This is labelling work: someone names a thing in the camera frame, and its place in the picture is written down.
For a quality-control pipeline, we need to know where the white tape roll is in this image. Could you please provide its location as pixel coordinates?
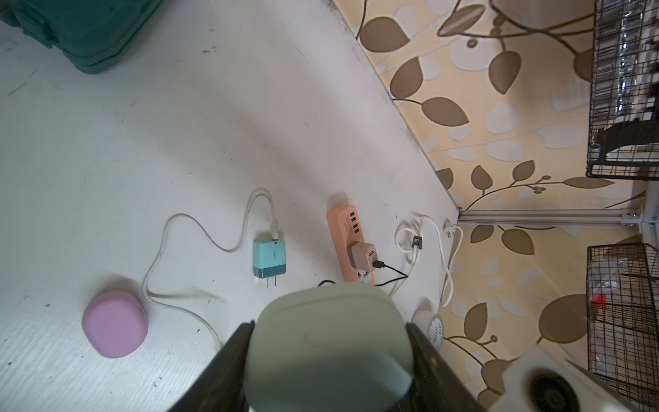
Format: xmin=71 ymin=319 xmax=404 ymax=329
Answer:
xmin=412 ymin=309 xmax=444 ymax=350

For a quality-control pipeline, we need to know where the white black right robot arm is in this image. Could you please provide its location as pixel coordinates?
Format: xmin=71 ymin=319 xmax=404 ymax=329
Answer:
xmin=487 ymin=346 xmax=638 ymax=412

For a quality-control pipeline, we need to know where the pink usb charger adapter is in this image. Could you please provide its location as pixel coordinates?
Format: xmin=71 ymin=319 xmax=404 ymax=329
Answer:
xmin=348 ymin=241 xmax=379 ymax=272

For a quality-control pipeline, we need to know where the purple earbuds case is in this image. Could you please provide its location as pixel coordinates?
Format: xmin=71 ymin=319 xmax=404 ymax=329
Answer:
xmin=82 ymin=289 xmax=149 ymax=359

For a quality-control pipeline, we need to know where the black usb cable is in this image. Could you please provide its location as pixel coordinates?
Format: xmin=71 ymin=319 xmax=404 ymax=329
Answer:
xmin=316 ymin=259 xmax=410 ymax=288

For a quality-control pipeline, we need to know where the teal usb charger adapter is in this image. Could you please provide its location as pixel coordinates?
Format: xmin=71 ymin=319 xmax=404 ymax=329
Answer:
xmin=252 ymin=240 xmax=287 ymax=284

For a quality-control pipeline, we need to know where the red object in basket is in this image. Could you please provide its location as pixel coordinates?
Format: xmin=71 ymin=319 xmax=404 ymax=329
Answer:
xmin=590 ymin=294 xmax=609 ymax=311

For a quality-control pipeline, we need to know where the mint green earbuds case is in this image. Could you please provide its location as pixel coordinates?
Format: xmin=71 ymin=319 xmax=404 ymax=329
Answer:
xmin=244 ymin=283 xmax=414 ymax=411

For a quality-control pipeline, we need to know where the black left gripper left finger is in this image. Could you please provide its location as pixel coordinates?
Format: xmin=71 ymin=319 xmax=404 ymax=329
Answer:
xmin=169 ymin=321 xmax=255 ymax=412

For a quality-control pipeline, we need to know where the white usb cable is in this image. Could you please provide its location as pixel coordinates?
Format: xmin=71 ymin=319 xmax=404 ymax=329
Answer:
xmin=141 ymin=187 xmax=281 ymax=348

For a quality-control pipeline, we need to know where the white power strip cord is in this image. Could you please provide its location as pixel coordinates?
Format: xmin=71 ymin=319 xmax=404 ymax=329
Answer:
xmin=388 ymin=213 xmax=464 ymax=308

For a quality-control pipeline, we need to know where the pink power strip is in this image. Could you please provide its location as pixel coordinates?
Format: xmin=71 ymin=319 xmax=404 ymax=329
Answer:
xmin=326 ymin=204 xmax=375 ymax=285

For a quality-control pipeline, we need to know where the green plastic tool case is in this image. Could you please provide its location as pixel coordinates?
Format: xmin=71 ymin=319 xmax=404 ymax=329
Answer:
xmin=1 ymin=0 xmax=161 ymax=74

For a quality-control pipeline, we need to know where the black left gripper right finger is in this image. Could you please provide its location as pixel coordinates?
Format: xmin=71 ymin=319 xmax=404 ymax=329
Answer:
xmin=405 ymin=323 xmax=486 ymax=412

